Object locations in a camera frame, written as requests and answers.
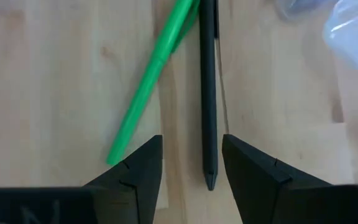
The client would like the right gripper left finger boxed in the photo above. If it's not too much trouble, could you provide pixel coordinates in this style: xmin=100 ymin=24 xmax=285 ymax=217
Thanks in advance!
xmin=84 ymin=134 xmax=163 ymax=224

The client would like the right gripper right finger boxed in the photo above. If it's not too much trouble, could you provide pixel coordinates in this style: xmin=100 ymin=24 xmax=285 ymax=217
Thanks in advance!
xmin=222 ymin=134 xmax=358 ymax=224

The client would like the black marker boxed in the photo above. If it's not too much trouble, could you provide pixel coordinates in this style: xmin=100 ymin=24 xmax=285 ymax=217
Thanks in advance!
xmin=198 ymin=0 xmax=219 ymax=192

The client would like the green marker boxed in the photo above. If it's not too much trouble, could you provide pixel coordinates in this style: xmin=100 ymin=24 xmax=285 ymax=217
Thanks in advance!
xmin=106 ymin=0 xmax=201 ymax=166

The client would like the clear plastic supply box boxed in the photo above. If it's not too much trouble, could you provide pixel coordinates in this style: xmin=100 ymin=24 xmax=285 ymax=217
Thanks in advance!
xmin=275 ymin=0 xmax=358 ymax=88

